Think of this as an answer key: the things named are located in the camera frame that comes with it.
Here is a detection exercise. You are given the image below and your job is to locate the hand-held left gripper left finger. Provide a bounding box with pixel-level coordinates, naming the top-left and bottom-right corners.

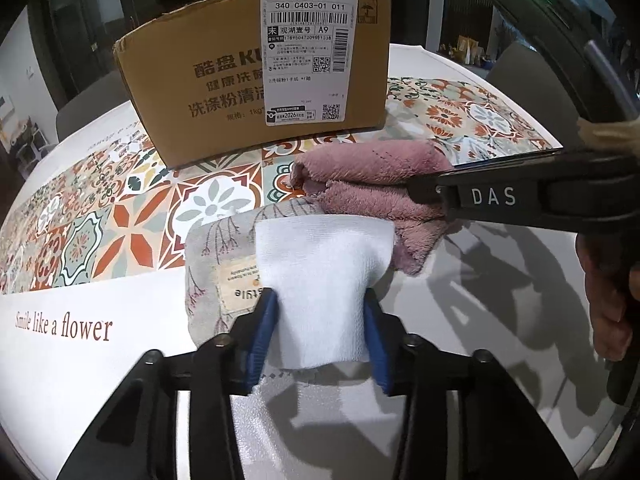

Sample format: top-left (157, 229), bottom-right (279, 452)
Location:
top-left (56, 287), bottom-right (278, 480)

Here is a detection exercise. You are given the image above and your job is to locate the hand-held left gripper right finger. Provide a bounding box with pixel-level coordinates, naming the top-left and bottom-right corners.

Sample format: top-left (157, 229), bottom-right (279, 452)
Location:
top-left (362, 287), bottom-right (571, 480)

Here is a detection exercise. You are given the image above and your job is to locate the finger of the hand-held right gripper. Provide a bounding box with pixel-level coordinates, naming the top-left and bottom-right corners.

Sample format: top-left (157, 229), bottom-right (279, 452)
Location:
top-left (406, 172), bottom-right (458, 222)

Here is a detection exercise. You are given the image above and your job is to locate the pink fluffy towel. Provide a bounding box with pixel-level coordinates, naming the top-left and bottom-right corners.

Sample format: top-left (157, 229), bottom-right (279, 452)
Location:
top-left (289, 141), bottom-right (456, 276)

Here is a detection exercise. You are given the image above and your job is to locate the white cloth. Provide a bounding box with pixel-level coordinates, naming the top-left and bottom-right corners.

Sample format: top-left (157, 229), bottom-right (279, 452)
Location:
top-left (235, 216), bottom-right (416, 480)

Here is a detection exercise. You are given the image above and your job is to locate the grey floral pouch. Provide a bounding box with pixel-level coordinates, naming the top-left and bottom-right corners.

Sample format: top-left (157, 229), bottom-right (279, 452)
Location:
top-left (184, 197), bottom-right (326, 348)

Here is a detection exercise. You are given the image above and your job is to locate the brown cardboard box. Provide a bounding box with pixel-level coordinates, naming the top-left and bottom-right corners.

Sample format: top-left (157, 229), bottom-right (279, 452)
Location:
top-left (112, 0), bottom-right (393, 170)

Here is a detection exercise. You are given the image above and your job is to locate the person's right hand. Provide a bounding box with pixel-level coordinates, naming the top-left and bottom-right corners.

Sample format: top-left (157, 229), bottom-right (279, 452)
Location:
top-left (574, 232), bottom-right (640, 362)

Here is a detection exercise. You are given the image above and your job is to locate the grey dining chair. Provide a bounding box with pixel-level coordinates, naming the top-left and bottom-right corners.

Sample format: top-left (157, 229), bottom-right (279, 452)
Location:
top-left (485, 42), bottom-right (566, 111)
top-left (55, 101), bottom-right (138, 143)

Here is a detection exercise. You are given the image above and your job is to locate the cluttered sideboard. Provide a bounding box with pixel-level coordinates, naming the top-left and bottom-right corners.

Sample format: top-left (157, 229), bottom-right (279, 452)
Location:
top-left (440, 35), bottom-right (493, 68)

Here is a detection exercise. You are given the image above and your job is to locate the white shelf rack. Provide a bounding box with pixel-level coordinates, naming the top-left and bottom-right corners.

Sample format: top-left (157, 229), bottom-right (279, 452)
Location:
top-left (10, 120), bottom-right (56, 166)

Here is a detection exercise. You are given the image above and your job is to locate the dark sliding glass door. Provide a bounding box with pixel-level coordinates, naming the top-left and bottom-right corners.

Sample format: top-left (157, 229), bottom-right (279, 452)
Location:
top-left (30, 0), bottom-right (251, 106)

